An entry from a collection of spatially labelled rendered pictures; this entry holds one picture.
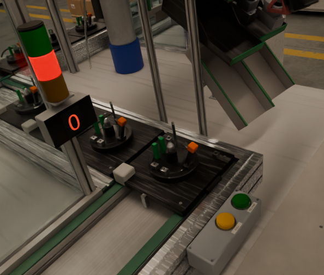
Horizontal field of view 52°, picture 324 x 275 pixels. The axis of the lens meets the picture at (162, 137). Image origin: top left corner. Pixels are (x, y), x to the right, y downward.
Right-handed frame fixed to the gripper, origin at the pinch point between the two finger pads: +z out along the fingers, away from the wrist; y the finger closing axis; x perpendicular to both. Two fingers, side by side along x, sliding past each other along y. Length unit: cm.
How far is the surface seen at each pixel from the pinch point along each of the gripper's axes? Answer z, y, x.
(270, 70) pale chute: 14.5, -6.4, 17.8
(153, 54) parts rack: 24.7, 28.0, -0.5
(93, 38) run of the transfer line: 129, 4, -28
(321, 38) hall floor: 184, -275, 35
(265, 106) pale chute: 8.3, 6.9, 26.3
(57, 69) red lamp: 2, 63, -3
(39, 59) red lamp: 0, 65, -5
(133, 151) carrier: 26, 46, 24
